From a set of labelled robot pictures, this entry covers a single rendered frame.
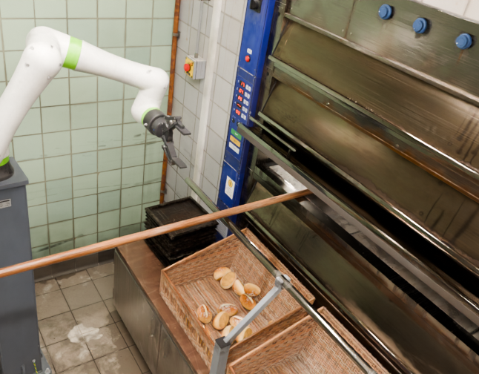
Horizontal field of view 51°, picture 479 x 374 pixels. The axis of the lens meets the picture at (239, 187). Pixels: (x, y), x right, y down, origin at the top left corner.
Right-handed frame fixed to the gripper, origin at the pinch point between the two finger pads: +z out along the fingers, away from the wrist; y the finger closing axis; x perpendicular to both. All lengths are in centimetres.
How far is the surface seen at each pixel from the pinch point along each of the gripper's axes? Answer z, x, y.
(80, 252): 8, 41, 29
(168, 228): 7.4, 7.5, 28.2
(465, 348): 97, -55, 32
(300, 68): -6, -53, -25
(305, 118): 1, -56, -6
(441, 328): 87, -55, 32
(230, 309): 9, -29, 85
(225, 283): -7, -36, 85
